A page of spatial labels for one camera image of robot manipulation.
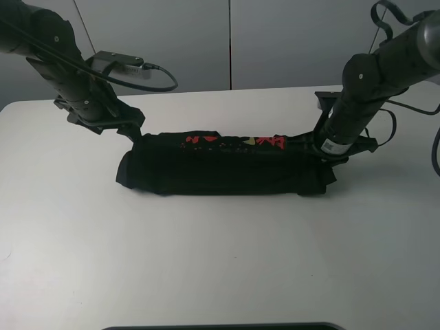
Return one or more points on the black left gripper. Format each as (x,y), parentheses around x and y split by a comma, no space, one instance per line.
(104,111)

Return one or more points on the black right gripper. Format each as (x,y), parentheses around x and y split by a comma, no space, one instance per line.
(307,149)

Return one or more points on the black printed t-shirt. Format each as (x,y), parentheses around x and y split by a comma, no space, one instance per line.
(207,163)

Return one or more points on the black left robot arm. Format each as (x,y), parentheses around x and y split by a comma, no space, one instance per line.
(48,44)

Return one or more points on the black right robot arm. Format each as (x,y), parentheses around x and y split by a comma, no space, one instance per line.
(370,80)

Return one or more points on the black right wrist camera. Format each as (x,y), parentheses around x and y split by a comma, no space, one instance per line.
(326,99)

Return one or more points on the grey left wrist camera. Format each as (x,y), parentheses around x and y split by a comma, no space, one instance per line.
(120,64)

